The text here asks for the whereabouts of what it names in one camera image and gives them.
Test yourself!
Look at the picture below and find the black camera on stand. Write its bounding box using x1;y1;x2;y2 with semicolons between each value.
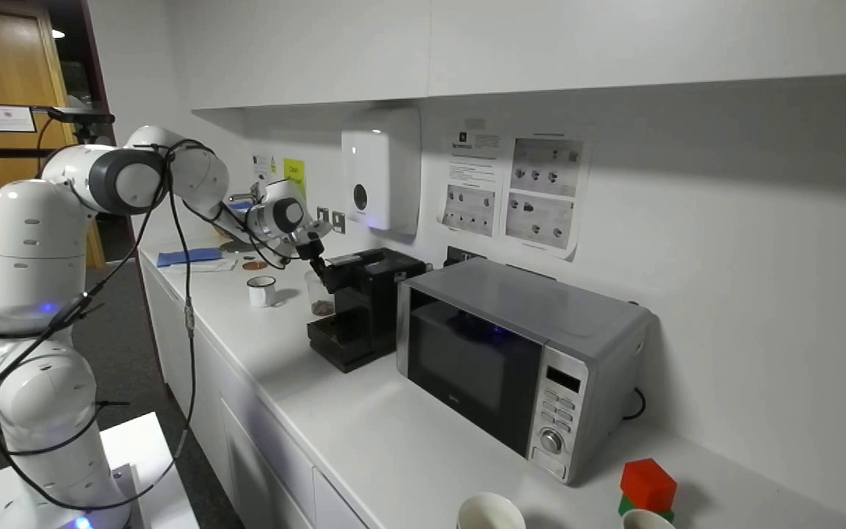
0;104;118;171

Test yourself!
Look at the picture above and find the silver microwave oven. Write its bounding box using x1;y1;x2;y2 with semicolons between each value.
397;255;662;487

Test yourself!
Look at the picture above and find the green block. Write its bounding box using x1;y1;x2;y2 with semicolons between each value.
616;495;679;523

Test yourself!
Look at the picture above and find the paper sheet with text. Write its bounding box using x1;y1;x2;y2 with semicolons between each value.
447;126;506;185

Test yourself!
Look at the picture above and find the white base cabinet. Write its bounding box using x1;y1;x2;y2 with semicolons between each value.
139;258;375;529

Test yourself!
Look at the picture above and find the black coffee maker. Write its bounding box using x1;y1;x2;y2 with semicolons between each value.
305;245;431;376

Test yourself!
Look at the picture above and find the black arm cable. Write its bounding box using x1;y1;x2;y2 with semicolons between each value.
0;140;293;517

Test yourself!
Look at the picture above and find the blue flat item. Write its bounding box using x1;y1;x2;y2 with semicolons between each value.
155;245;226;271

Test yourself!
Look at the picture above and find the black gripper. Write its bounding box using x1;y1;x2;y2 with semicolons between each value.
289;221;340;293

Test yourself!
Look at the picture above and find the wooden door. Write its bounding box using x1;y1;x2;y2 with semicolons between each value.
0;0;109;292

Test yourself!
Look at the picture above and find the black microwave cable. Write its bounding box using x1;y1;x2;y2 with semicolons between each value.
619;384;650;423

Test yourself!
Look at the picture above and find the white mug with dark rim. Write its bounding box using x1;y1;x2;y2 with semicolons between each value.
245;273;278;311

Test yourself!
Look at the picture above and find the white robot base platform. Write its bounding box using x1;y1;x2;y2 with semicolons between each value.
0;409;199;529

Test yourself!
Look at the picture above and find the white paper towel dispenser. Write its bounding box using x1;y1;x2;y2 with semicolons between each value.
337;126;419;248

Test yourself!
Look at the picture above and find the white wall cabinet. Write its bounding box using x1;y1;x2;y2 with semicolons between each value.
184;0;846;113

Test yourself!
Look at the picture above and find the white door sign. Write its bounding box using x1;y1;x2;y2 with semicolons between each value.
0;99;39;136

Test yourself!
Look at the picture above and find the white bowl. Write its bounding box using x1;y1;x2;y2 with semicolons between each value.
452;492;528;529

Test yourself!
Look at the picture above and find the green wall poster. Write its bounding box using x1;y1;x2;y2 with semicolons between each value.
281;157;308;202

